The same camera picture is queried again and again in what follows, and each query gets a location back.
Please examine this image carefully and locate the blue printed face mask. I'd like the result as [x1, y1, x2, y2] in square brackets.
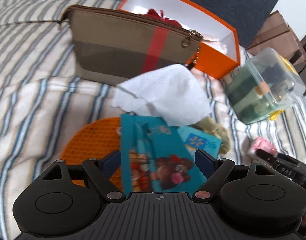
[120, 114, 206, 194]

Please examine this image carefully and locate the white cloth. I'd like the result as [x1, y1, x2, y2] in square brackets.
[111, 64, 212, 126]

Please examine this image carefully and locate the dark red plush toy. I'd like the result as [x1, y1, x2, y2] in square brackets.
[144, 9, 182, 28]

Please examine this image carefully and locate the pink fluffy cloth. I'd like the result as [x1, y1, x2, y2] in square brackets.
[202, 34, 228, 55]

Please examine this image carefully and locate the orange silicone honeycomb mat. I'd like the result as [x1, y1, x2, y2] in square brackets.
[60, 116, 124, 190]

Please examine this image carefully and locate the blue card packet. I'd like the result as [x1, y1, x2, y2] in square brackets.
[177, 126, 222, 158]

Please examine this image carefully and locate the tan plush toy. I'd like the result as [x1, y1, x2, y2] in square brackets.
[190, 116, 231, 155]

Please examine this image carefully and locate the striped bed cover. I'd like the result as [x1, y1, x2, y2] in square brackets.
[0, 0, 306, 239]

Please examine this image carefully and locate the clear plastic storage container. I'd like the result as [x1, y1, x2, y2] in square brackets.
[226, 48, 305, 125]

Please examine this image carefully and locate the orange cardboard box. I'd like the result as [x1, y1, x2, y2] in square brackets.
[118, 0, 240, 80]

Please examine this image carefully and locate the brown striped zip pouch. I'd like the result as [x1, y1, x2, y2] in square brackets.
[61, 4, 203, 86]

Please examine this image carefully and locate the brown cardboard box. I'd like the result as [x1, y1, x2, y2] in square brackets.
[247, 11, 306, 64]

